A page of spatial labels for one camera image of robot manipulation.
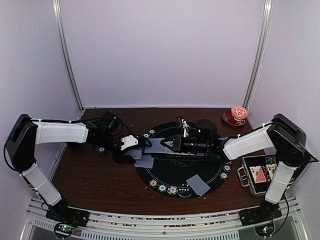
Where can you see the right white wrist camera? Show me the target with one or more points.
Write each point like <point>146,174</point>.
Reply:
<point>181,123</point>

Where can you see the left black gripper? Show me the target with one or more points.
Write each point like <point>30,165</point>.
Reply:
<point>121,158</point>

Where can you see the aluminium frame post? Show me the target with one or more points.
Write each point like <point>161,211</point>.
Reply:
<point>261,45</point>
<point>65,54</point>

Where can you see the left aluminium frame post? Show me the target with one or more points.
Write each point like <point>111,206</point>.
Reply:
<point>65,54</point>

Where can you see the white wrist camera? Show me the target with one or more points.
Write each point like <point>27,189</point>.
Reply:
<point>128,141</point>
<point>181,123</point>

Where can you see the blue-backed playing card deck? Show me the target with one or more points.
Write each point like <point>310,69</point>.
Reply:
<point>135,154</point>

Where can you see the front aluminium rail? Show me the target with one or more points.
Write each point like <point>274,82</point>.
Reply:
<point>223,225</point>

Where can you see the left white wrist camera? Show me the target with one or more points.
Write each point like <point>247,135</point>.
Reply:
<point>128,141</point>

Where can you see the red white patterned tea bowl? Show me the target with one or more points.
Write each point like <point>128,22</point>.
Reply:
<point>239,113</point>

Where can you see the right aluminium frame post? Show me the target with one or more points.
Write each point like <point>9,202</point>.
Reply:
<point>261,45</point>

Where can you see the round black poker mat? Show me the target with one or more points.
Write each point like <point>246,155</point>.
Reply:
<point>173,169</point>

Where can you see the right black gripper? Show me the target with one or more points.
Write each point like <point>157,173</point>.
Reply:
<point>178,144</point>

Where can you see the red floral saucer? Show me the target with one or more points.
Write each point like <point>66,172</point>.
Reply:
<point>228,118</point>

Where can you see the red card deck in case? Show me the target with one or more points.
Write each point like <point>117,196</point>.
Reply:
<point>258,174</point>

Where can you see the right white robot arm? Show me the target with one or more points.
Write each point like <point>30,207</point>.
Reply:
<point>280,134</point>

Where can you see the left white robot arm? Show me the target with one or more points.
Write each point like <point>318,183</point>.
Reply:
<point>28,144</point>

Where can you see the aluminium poker chip case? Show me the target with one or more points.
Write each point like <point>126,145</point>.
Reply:
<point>290,157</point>

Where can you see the dealt blue-backed card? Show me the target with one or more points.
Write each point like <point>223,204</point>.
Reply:
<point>147,162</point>
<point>200,188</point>
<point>195,182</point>

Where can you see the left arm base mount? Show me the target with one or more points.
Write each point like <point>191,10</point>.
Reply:
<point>68,219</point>

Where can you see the clear round dealer button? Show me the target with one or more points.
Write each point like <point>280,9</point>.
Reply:
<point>184,191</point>

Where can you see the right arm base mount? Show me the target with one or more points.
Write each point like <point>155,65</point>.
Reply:
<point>262,218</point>

